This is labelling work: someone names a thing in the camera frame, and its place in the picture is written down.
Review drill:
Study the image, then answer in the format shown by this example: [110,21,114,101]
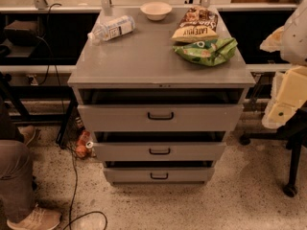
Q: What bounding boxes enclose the tan sneaker far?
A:
[19,126,35,146]

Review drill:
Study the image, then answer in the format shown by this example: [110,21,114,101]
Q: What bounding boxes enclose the grey middle drawer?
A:
[94,131,225,161]

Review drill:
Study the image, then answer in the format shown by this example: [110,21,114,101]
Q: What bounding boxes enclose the brown yellow chip bag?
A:
[172,6,218,43]

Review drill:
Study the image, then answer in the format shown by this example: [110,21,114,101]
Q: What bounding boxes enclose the green snack bag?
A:
[173,37,237,66]

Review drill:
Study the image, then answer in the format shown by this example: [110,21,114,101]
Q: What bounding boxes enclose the tan sneaker near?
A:
[7,206,61,230]

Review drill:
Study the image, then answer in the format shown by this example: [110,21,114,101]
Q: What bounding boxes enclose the black office chair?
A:
[239,104,307,197]

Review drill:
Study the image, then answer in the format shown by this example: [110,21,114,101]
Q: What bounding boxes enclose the orange objects on floor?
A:
[75,130,93,158]

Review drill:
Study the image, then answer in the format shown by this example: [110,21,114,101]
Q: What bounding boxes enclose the grey bottom drawer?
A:
[104,161,215,184]

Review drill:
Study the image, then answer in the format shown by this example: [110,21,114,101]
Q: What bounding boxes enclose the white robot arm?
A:
[260,0,307,128]

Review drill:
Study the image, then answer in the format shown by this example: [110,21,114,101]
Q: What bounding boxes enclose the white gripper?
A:
[260,26,307,129]

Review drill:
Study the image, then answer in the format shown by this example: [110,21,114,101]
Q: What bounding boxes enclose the person leg brown trousers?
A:
[0,99,35,223]

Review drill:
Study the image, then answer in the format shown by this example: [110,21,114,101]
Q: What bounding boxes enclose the black floor cable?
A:
[60,144,108,230]

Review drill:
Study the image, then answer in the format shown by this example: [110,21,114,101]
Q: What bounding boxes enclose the grey metal drawer cabinet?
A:
[68,8,254,170]

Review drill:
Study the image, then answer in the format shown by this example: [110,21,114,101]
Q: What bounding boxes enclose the grey drawer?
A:
[94,131,225,161]
[104,161,215,184]
[78,89,243,132]

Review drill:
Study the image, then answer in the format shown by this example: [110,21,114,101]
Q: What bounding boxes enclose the tan sneaker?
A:
[7,206,61,230]
[19,126,35,146]

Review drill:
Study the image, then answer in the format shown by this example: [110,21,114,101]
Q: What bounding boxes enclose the black box on shelf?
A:
[4,20,38,46]

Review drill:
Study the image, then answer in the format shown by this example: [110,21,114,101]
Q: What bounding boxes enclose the grey top drawer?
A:
[78,89,243,132]

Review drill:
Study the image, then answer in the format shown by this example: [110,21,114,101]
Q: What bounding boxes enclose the white ceramic bowl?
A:
[140,2,172,21]

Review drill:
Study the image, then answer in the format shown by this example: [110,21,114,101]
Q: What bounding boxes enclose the clear plastic water bottle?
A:
[88,15,135,41]

